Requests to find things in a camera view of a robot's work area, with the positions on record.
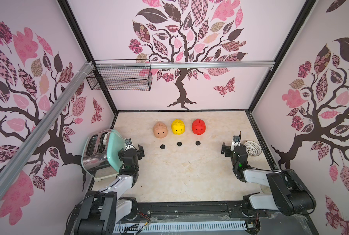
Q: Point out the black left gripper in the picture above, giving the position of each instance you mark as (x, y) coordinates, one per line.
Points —
(140, 152)

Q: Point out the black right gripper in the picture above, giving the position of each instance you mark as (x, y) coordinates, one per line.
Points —
(234, 150)

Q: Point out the red piggy bank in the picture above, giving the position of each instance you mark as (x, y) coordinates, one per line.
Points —
(198, 127)

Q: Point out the pink piggy bank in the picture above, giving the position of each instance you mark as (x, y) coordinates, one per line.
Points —
(160, 130)

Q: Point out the yellow piggy bank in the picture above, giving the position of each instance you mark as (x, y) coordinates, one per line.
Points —
(178, 127)

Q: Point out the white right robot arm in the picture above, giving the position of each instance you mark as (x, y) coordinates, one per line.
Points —
(288, 194)

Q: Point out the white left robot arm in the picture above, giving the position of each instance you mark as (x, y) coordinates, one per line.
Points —
(100, 211)

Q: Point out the white sink strainer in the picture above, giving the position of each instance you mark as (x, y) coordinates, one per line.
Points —
(253, 148)

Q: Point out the mint green chrome toaster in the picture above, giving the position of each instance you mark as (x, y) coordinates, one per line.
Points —
(100, 155)

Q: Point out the black wire basket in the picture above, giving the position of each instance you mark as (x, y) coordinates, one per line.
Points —
(121, 75)

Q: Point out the white slotted cable duct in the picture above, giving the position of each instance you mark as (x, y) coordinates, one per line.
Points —
(178, 227)

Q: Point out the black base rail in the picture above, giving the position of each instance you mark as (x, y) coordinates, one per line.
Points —
(261, 222)

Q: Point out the aluminium rail back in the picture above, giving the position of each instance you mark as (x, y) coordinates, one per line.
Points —
(187, 65)

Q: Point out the aluminium rail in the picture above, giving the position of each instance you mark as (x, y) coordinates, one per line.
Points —
(187, 65)
(11, 171)

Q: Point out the aluminium rail left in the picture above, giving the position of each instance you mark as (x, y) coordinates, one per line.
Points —
(11, 171)

